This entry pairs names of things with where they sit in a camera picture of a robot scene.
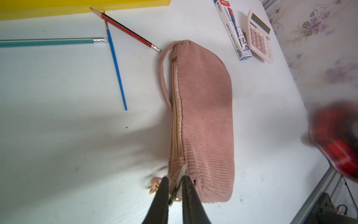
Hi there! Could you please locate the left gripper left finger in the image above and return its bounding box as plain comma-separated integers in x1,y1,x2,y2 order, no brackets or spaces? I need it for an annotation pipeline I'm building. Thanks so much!
142,176,169,224

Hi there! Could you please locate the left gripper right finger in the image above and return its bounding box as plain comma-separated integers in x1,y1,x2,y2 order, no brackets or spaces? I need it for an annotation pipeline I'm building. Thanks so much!
181,175,211,224

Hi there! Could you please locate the pink corduroy bag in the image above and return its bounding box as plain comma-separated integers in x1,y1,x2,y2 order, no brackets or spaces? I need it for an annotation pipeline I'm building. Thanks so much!
158,40,235,203

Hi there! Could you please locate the white red plush keychain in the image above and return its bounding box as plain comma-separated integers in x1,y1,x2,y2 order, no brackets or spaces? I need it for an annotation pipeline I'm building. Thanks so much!
301,100,358,182

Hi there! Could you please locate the red black pencil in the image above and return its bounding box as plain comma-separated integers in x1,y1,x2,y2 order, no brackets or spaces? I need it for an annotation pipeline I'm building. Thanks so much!
90,7,162,53

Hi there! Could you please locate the white blue pen box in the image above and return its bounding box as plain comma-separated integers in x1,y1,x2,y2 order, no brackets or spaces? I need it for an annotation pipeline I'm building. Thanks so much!
213,0,252,61

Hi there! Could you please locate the blue thin pen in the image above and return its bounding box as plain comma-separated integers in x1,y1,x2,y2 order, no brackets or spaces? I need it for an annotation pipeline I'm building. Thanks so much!
105,21,128,111

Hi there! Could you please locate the pink calculator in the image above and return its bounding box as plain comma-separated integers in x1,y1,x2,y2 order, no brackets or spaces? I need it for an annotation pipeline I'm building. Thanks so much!
246,9,274,63

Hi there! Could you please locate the green pencil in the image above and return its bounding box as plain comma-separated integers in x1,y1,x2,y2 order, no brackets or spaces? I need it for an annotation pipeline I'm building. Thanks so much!
1,37,108,48

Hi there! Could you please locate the yellow pink blue shelf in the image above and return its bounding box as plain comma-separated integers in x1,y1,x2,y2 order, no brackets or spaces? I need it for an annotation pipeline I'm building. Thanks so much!
1,0,171,21

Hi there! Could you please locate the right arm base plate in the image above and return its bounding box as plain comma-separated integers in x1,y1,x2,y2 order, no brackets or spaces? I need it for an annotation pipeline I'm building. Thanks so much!
304,193,358,224

